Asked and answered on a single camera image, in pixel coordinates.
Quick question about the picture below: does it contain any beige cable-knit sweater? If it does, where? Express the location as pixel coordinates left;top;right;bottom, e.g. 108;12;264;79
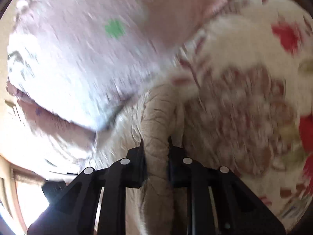
90;84;184;234

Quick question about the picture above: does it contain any floral bed sheet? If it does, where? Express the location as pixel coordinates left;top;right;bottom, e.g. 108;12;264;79
177;0;312;232

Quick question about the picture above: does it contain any white blue-floral pillow right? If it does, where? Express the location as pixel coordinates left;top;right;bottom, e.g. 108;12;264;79
7;0;227;131

